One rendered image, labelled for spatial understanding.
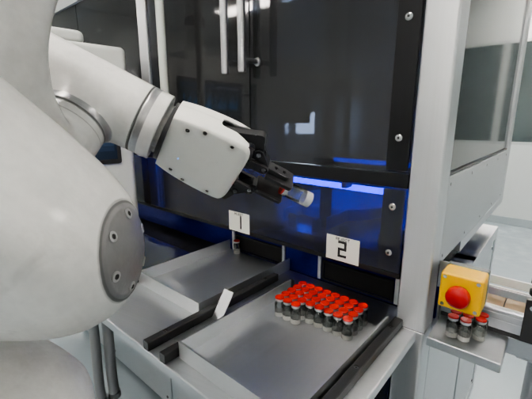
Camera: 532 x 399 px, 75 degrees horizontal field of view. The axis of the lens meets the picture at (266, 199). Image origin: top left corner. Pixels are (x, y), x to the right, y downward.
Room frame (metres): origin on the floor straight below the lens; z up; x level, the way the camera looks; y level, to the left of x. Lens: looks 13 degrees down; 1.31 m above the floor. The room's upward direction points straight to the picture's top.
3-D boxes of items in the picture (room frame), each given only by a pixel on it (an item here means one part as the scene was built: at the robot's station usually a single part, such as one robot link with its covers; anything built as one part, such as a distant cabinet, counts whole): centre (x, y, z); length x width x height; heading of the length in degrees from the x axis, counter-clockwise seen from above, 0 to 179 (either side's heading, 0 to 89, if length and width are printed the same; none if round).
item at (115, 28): (1.47, 0.63, 1.51); 0.49 x 0.01 x 0.59; 49
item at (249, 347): (0.61, -0.05, 0.90); 0.34 x 0.26 x 0.04; 139
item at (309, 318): (0.67, -0.10, 0.91); 0.18 x 0.02 x 0.05; 49
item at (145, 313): (0.75, 0.05, 0.87); 0.70 x 0.48 x 0.02; 49
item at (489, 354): (0.64, -0.42, 0.87); 0.14 x 0.13 x 0.02; 139
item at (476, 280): (0.62, -0.39, 1.00); 0.08 x 0.07 x 0.07; 139
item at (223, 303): (0.66, 0.13, 0.91); 0.14 x 0.03 x 0.06; 139
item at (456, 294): (0.58, -0.36, 1.00); 0.04 x 0.04 x 0.04; 49
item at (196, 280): (0.91, 0.14, 0.90); 0.34 x 0.26 x 0.04; 139
